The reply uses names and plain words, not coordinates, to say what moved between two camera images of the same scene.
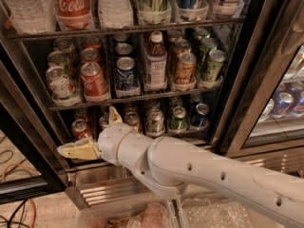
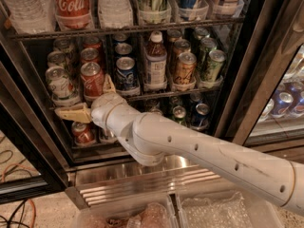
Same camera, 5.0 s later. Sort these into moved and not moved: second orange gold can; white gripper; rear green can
Moved: white gripper
Not moved: second orange gold can; rear green can
